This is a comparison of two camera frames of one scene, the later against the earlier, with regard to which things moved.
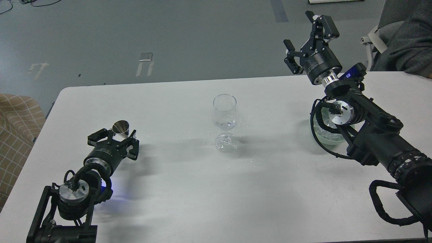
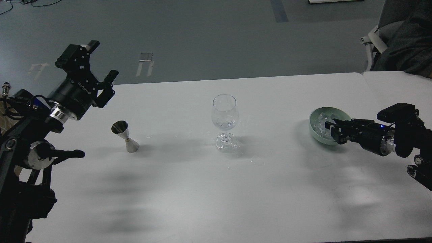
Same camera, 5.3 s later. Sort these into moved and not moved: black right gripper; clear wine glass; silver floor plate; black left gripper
Moved: black right gripper; black left gripper
Not moved: silver floor plate; clear wine glass
